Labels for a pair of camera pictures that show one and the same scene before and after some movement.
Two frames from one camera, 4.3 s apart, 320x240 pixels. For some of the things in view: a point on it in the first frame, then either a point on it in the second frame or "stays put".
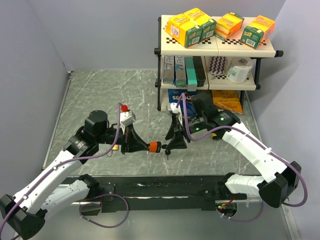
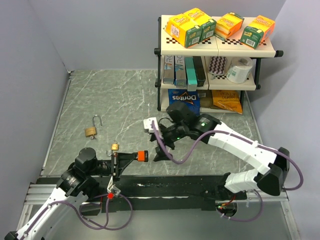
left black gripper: (130, 141) -> (121, 160)
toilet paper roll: (239, 69) stays put
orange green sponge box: (259, 31) stays put
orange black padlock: (154, 147) -> (142, 156)
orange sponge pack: (228, 24) stays put
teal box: (191, 74) stays put
